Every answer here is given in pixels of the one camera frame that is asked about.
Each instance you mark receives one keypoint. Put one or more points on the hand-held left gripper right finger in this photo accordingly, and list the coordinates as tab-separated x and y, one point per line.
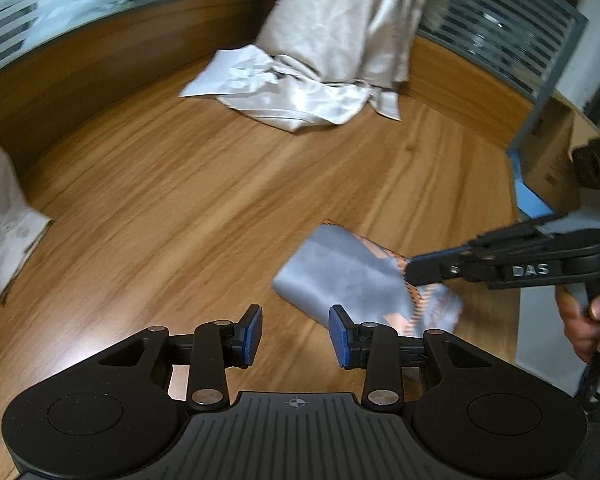
338	340

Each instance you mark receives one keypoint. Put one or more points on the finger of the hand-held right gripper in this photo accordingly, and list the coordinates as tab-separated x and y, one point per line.
430	270

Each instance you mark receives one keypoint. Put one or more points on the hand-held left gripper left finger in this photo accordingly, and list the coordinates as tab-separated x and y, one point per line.
252	336

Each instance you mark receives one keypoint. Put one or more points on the grey orange patterned cloth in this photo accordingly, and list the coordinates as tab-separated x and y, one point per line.
340	270

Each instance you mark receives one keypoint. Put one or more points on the person's right hand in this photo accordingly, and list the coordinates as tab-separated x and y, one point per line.
580	330

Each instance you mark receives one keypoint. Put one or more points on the blue sheet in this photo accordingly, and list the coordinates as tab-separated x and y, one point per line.
527	195

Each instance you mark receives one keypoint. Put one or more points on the cardboard box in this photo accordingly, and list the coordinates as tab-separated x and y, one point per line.
555	155

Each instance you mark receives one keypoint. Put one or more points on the striped frosted glass partition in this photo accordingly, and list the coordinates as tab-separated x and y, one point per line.
55	5
505	20

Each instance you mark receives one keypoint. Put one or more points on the beige satin garment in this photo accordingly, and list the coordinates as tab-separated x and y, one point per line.
340	25

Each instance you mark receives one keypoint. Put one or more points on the crumpled white cloth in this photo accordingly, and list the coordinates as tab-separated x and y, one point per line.
225	75

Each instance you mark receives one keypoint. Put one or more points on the white shirt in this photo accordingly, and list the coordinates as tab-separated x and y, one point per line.
5	240

